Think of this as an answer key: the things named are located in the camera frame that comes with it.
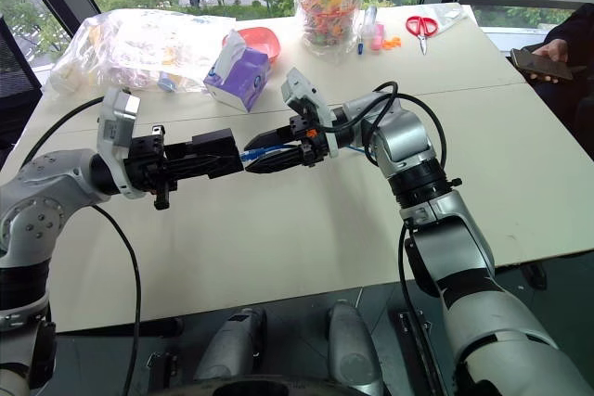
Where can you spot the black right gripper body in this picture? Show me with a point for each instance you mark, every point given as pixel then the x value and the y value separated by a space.
pixel 311 145

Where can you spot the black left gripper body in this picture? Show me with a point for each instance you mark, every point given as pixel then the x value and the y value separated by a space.
pixel 148 162

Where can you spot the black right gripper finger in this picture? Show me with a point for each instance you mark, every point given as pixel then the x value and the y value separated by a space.
pixel 274 138
pixel 278 162

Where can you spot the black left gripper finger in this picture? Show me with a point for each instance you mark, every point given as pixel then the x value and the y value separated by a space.
pixel 195 169
pixel 181 150

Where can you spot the small black box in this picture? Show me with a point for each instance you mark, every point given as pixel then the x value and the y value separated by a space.
pixel 223 145

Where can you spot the dark smartphone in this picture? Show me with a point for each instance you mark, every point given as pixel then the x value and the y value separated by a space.
pixel 540 64

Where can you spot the dark sleeved person forearm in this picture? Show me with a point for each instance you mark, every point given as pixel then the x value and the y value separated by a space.
pixel 573 25

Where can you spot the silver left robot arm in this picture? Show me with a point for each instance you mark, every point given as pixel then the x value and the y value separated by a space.
pixel 42 182

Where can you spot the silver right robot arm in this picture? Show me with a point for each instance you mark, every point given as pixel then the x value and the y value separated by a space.
pixel 487 322

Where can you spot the purple tissue box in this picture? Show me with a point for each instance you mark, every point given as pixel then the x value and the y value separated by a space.
pixel 241 76

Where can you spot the person bare hand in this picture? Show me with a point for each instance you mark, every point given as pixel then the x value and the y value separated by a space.
pixel 554 50

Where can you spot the red plastic bowl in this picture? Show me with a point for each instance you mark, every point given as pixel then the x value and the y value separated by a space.
pixel 264 41

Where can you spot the clear bag of packets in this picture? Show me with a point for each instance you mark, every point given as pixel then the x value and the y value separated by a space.
pixel 144 48

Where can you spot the pink small block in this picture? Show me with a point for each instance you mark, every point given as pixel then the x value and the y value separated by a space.
pixel 377 36

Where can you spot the orange small clips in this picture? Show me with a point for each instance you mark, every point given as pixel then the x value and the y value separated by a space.
pixel 392 43

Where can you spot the bag of colourful candies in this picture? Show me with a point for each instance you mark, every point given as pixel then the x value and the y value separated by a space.
pixel 329 11

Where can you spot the black mesh chair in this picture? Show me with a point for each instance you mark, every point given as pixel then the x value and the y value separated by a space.
pixel 16 85

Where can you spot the grey rounded robot shell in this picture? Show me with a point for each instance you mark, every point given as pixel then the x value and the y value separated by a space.
pixel 232 345
pixel 352 349

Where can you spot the empty clear plastic bag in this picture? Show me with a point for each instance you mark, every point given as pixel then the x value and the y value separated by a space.
pixel 448 13

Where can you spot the black metal floor bar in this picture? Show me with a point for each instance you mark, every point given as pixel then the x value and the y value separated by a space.
pixel 420 354

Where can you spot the person dark trousers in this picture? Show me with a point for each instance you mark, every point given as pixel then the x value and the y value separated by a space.
pixel 575 113

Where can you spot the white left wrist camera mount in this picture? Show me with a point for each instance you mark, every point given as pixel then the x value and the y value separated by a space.
pixel 118 113

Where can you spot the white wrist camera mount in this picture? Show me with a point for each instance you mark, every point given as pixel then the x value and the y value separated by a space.
pixel 301 87
pixel 118 113

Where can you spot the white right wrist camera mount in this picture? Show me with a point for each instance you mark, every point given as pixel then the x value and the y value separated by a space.
pixel 301 87

